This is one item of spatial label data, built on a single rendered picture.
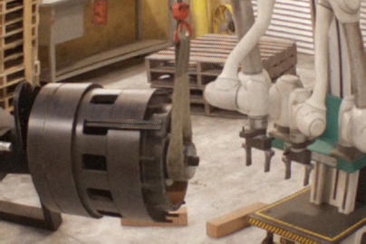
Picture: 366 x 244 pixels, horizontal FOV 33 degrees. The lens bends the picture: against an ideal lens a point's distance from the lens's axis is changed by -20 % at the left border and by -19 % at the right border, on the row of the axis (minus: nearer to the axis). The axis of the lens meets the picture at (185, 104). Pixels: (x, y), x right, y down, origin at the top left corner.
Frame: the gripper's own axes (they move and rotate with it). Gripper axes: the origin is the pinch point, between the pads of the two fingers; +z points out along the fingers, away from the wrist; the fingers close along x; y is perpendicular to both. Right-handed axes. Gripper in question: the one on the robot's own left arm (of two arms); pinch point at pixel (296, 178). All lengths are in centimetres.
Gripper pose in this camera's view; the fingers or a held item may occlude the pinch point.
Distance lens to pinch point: 287.8
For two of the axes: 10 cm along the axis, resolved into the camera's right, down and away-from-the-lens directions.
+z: 0.5, 9.6, 2.6
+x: 5.7, 1.9, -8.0
